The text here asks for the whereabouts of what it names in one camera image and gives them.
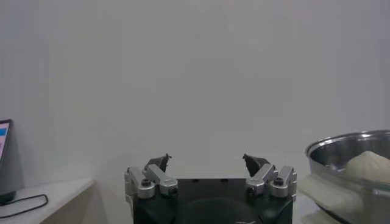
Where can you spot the black-tipped left gripper left finger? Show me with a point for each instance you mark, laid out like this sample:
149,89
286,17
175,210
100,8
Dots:
158,178

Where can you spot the black-tipped left gripper right finger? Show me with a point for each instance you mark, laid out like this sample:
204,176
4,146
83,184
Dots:
262,178

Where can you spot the white steamed baozi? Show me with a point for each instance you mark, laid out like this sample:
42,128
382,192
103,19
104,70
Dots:
370,165

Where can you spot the stainless steel steamer basket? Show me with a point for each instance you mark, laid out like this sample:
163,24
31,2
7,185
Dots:
323,155

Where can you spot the white electric cooker base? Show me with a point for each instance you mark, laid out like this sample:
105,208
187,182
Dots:
329,194

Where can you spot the dark framed computer monitor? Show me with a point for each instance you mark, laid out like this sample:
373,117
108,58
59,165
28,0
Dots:
4,158

